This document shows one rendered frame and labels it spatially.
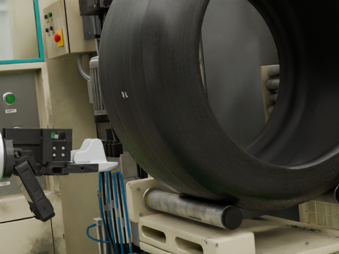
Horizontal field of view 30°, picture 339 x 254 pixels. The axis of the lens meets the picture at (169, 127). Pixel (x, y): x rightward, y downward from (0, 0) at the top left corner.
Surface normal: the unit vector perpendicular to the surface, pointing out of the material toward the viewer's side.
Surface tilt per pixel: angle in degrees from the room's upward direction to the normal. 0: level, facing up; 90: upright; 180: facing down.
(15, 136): 90
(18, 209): 90
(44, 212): 91
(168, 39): 82
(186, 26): 87
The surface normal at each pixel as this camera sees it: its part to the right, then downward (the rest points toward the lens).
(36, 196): 0.48, 0.01
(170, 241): -0.88, 0.11
